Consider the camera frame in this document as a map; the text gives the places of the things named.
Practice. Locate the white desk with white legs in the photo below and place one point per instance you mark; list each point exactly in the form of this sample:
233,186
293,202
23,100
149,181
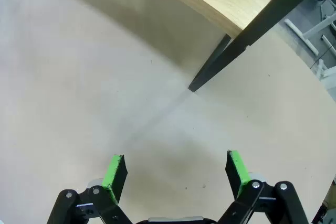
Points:
296,28

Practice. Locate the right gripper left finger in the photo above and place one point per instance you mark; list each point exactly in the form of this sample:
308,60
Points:
115,174

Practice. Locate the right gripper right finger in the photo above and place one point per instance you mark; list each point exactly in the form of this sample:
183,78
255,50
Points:
236,171

